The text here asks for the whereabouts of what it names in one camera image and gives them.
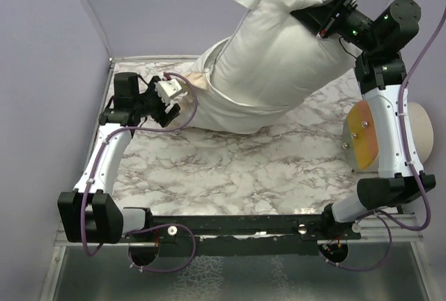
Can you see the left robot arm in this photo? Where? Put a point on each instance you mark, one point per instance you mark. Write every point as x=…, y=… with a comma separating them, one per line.
x=88, y=212

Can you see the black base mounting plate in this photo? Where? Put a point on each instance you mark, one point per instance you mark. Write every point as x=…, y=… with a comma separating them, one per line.
x=236, y=235

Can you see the grey pillowcase with cream trim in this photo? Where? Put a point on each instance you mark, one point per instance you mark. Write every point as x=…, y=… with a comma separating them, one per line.
x=230, y=113

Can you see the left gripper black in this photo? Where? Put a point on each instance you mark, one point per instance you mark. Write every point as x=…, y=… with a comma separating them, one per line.
x=152, y=90

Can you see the aluminium rail frame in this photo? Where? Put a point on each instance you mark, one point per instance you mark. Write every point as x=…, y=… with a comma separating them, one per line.
x=192, y=172

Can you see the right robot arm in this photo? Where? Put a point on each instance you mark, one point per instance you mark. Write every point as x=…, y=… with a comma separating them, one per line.
x=382, y=78

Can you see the white pillow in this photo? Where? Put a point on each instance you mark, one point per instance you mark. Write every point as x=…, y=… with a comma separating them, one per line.
x=307, y=62

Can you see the white cylindrical bin orange base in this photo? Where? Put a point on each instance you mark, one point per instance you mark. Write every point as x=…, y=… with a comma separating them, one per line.
x=359, y=136

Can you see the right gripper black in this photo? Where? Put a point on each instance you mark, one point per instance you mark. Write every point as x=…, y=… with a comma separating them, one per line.
x=321, y=17

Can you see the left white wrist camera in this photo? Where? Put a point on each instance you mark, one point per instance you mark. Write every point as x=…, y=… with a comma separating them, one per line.
x=174, y=90

